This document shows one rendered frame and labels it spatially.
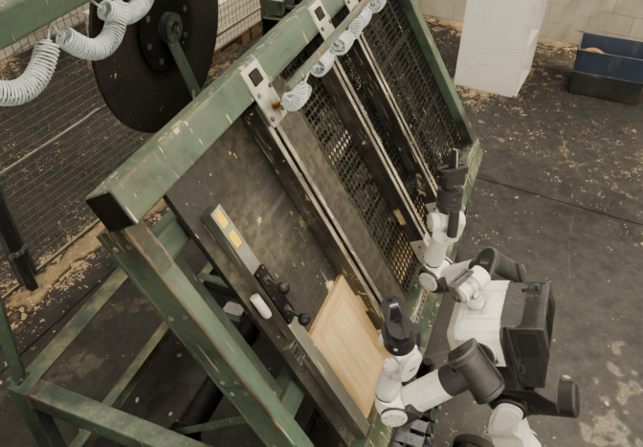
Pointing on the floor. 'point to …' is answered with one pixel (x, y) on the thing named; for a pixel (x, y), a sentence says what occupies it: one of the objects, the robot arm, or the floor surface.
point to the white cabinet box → (501, 26)
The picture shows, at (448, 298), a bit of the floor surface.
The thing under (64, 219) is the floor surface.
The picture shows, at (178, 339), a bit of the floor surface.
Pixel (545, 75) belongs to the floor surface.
